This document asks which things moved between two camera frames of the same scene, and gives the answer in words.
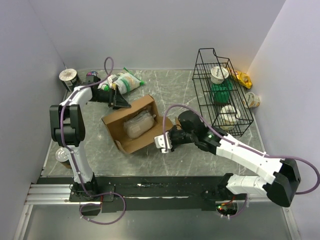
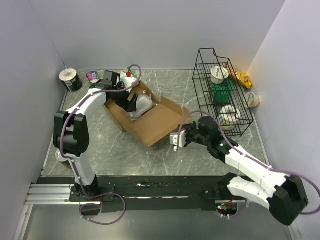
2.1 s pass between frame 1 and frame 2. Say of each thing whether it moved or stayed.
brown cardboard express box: moved
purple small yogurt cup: stayed
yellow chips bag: stayed
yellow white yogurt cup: stayed
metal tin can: stayed
